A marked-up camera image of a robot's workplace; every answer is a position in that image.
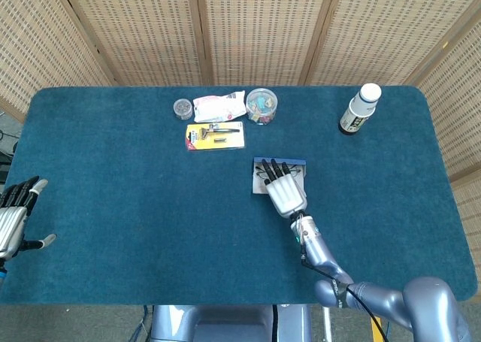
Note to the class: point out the yellow razor blister pack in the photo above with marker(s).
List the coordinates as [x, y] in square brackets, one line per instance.
[233, 141]

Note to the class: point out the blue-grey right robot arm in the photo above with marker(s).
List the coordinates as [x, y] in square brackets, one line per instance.
[319, 248]

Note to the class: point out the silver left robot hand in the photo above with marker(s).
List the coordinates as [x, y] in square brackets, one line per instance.
[11, 221]

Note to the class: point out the blue carpet table cover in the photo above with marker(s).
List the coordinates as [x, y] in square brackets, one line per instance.
[112, 206]

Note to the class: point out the white paper cup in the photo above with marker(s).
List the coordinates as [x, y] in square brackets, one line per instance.
[366, 97]

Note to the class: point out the clear jar of binder clips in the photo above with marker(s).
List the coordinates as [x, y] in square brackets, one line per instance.
[261, 105]

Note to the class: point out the small clear pin jar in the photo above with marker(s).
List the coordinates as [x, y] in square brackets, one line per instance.
[183, 108]

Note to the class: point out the blue cardboard glasses box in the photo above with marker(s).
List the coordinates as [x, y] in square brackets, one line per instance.
[259, 188]

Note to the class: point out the grey robot torso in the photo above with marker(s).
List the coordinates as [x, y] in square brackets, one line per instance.
[225, 325]

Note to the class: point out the yellow floor stand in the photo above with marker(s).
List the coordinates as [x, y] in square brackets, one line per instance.
[376, 328]

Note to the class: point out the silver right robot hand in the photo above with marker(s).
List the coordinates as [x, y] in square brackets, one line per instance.
[287, 195]

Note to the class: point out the white wet wipes pack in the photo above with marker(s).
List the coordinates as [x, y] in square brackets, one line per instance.
[218, 107]

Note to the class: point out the woven bamboo folding screen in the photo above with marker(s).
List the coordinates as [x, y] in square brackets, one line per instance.
[255, 30]

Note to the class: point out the white metal table leg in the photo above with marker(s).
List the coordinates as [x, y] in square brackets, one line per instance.
[327, 327]

